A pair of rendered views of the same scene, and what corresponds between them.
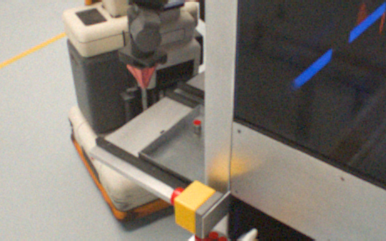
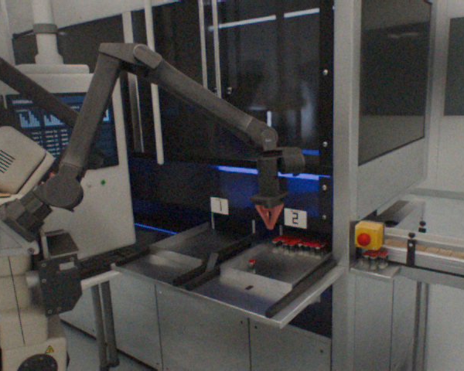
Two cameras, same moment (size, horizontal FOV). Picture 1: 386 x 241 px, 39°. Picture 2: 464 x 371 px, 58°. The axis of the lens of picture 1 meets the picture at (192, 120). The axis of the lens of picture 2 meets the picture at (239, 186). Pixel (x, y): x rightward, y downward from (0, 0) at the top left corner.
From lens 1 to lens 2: 1.76 m
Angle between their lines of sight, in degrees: 84
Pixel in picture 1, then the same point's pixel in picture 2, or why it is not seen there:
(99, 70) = not seen: outside the picture
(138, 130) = (246, 299)
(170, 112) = (217, 287)
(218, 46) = (355, 122)
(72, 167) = not seen: outside the picture
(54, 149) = not seen: outside the picture
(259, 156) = (364, 179)
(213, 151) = (353, 198)
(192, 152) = (274, 274)
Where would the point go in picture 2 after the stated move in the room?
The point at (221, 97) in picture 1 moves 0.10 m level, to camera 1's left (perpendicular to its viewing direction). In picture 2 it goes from (355, 154) to (366, 160)
